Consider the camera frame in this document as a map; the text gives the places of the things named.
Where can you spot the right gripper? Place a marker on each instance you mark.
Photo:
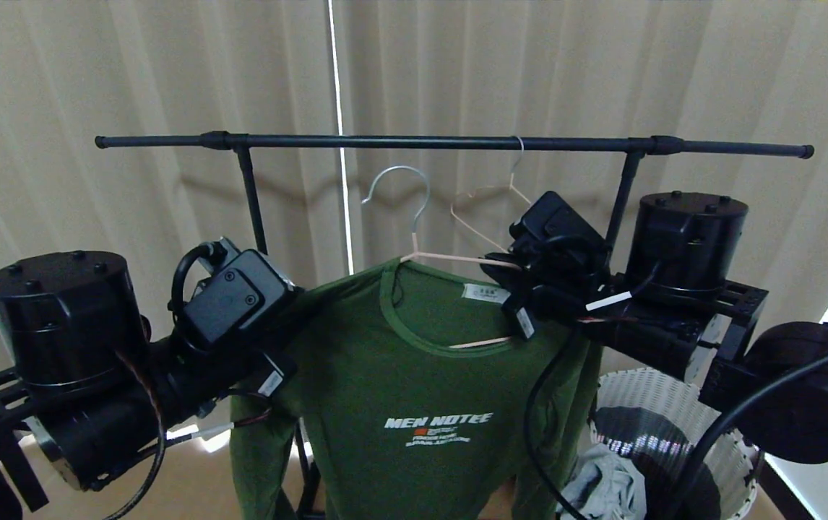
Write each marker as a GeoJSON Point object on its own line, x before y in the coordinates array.
{"type": "Point", "coordinates": [645, 336]}

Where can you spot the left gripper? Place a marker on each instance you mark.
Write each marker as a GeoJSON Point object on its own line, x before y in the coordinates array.
{"type": "Point", "coordinates": [132, 404]}

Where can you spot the pink clothes hanger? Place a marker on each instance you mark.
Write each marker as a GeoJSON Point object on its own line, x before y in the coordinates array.
{"type": "Point", "coordinates": [413, 244]}
{"type": "Point", "coordinates": [511, 180]}

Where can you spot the green long-sleeved shirt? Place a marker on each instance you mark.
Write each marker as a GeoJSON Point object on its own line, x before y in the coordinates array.
{"type": "Point", "coordinates": [399, 375]}

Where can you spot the pale grey shorts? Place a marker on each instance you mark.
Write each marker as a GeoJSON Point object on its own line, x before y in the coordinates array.
{"type": "Point", "coordinates": [605, 484]}

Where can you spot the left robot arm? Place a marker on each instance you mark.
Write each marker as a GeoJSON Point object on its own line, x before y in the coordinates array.
{"type": "Point", "coordinates": [60, 318]}

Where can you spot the black clothes rack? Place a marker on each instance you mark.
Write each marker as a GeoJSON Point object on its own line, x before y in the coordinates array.
{"type": "Point", "coordinates": [385, 142]}

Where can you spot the white laundry basket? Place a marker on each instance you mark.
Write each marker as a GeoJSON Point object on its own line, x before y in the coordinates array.
{"type": "Point", "coordinates": [645, 390]}

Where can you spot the beige curtain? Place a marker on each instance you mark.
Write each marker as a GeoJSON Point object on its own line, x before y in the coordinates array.
{"type": "Point", "coordinates": [60, 108]}

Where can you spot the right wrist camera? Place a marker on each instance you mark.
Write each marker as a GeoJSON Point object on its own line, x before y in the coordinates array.
{"type": "Point", "coordinates": [555, 220]}

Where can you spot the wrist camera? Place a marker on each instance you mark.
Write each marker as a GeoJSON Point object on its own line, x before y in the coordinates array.
{"type": "Point", "coordinates": [555, 220]}
{"type": "Point", "coordinates": [230, 300]}

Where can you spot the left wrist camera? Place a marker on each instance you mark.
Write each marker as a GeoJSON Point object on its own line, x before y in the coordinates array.
{"type": "Point", "coordinates": [230, 300]}

